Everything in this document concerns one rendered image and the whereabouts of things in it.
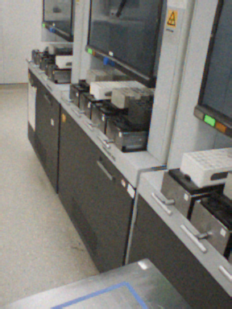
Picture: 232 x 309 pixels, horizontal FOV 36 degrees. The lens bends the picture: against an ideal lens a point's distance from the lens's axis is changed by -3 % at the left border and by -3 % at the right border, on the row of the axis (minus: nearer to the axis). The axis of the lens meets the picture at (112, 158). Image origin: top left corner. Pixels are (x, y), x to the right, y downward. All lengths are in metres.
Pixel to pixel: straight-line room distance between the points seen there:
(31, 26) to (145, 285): 3.85
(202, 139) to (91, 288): 0.59
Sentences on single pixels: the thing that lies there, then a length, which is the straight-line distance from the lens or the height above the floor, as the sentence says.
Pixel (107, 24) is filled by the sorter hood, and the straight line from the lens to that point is 1.52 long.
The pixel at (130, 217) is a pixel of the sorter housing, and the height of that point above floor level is 0.54.
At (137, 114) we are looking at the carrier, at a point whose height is 0.85.
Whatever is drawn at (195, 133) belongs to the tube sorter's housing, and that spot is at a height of 0.91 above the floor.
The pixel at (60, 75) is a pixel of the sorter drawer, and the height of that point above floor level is 0.78.
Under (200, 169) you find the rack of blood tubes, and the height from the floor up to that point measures 0.86.
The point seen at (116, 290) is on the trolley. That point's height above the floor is 0.82.
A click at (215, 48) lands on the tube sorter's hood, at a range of 0.94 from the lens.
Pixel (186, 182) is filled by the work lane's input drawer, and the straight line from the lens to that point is 0.96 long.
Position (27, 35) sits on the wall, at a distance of 4.30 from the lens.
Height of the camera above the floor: 1.27
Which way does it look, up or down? 27 degrees down
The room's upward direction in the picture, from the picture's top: 6 degrees clockwise
